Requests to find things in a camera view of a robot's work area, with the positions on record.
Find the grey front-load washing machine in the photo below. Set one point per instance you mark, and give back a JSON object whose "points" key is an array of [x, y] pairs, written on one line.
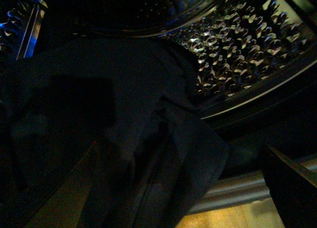
{"points": [[244, 48]]}

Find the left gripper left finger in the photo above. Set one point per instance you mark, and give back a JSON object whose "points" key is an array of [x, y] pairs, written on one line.
{"points": [[63, 209]]}

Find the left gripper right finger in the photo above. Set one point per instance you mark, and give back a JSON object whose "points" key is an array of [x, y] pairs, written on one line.
{"points": [[292, 187]]}

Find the dark navy garment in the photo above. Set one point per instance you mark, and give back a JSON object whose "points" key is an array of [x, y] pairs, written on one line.
{"points": [[136, 99]]}

